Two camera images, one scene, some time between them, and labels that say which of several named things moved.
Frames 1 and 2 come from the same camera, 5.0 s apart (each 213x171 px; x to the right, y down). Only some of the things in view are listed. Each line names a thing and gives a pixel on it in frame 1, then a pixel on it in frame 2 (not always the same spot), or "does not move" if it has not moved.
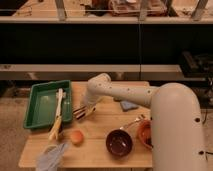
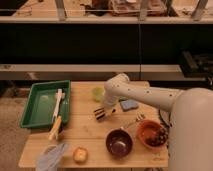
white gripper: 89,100 to 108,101
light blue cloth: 51,157 does not move
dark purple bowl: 119,142 does not move
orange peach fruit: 77,137 to 80,155
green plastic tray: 42,104 does not move
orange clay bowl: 144,132 does not move
